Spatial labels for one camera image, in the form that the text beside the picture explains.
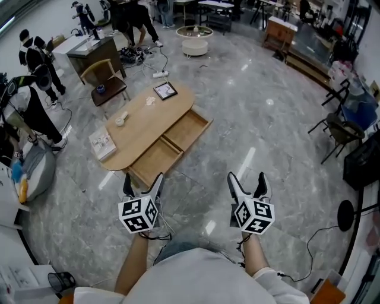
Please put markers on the wooden chair brown seat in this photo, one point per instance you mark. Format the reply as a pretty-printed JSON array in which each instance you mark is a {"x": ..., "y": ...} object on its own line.
[{"x": 108, "y": 89}]

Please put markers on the white power strip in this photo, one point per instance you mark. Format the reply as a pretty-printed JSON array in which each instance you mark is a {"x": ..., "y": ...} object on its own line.
[{"x": 160, "y": 74}]

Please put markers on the blue bag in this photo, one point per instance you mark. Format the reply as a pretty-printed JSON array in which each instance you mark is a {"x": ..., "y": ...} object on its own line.
[{"x": 360, "y": 114}]

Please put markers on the black picture frame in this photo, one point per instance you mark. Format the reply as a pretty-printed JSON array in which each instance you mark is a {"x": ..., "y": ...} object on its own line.
[{"x": 165, "y": 91}]

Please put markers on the orange armchair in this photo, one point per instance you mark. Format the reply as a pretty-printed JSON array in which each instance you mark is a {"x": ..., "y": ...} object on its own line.
[{"x": 64, "y": 300}]

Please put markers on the white bottle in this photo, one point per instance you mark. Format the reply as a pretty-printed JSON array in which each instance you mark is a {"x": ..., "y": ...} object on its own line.
[{"x": 101, "y": 32}]

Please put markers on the black backpack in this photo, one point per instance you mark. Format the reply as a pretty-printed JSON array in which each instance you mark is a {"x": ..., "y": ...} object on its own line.
[{"x": 17, "y": 84}]

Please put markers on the white book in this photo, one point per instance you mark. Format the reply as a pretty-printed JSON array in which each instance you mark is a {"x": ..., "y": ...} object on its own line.
[{"x": 102, "y": 144}]

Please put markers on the white water dispenser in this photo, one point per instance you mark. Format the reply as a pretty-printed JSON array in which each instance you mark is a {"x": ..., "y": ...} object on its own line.
[{"x": 26, "y": 279}]

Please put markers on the person's left leg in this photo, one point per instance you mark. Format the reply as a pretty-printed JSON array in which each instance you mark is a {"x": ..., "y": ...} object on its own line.
[{"x": 181, "y": 248}]

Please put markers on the dark wooden cabinet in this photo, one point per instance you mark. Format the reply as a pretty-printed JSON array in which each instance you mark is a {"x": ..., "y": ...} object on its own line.
[{"x": 95, "y": 56}]

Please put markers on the pink white plastic bag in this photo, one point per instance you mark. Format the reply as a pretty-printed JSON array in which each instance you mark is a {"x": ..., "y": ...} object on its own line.
[{"x": 341, "y": 71}]

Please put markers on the person's left forearm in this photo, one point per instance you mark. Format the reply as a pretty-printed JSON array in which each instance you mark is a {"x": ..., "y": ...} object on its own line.
[{"x": 130, "y": 264}]

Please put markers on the white crumpled tissue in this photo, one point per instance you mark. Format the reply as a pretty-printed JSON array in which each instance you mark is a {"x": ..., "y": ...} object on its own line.
[{"x": 150, "y": 101}]

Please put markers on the black chair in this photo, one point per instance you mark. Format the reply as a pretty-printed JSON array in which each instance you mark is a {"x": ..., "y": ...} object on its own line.
[
  {"x": 344, "y": 132},
  {"x": 340, "y": 89}
]

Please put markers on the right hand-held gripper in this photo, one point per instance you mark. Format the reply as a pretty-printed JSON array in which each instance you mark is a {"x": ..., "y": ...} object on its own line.
[{"x": 255, "y": 216}]

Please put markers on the white handheld device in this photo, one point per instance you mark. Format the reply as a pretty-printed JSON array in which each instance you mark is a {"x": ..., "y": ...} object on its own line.
[{"x": 120, "y": 121}]

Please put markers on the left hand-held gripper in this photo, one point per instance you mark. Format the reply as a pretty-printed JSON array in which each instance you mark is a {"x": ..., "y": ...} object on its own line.
[{"x": 136, "y": 213}]

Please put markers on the person's right forearm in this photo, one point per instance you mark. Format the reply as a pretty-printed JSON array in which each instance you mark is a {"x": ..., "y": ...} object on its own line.
[{"x": 255, "y": 255}]

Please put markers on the grey beanbag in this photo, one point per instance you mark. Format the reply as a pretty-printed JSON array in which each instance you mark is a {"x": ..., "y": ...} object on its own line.
[{"x": 41, "y": 175}]

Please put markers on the round glass white table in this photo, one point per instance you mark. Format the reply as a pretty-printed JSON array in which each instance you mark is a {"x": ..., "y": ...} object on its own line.
[{"x": 194, "y": 47}]

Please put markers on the yellow cloth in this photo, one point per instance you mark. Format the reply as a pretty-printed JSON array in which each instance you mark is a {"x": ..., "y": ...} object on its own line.
[{"x": 23, "y": 190}]

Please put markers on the orange box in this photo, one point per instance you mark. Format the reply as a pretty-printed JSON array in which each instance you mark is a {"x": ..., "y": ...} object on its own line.
[{"x": 326, "y": 292}]

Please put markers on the wooden step platform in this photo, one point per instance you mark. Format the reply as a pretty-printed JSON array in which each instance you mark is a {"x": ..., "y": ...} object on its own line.
[{"x": 308, "y": 68}]

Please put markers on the blue tape roll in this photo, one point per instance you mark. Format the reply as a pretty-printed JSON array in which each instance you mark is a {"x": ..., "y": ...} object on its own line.
[{"x": 101, "y": 91}]

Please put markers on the light wooden oval table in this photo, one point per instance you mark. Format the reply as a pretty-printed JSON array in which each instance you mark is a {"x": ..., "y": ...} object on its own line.
[{"x": 142, "y": 130}]

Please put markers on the wooden cabinet white top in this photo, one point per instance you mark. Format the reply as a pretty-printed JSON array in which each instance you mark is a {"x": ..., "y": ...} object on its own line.
[{"x": 279, "y": 34}]

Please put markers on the black table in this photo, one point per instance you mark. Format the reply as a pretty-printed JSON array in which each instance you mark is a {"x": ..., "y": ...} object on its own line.
[{"x": 215, "y": 9}]

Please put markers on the blue cloth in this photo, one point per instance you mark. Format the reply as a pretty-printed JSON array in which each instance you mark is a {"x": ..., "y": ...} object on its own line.
[{"x": 17, "y": 170}]

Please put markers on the grey jeans cloth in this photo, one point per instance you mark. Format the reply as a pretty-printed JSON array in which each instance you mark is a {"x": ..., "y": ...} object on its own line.
[{"x": 32, "y": 160}]

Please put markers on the wooden drawer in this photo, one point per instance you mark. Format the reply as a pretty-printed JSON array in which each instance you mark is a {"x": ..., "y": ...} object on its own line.
[
  {"x": 185, "y": 130},
  {"x": 154, "y": 161}
]

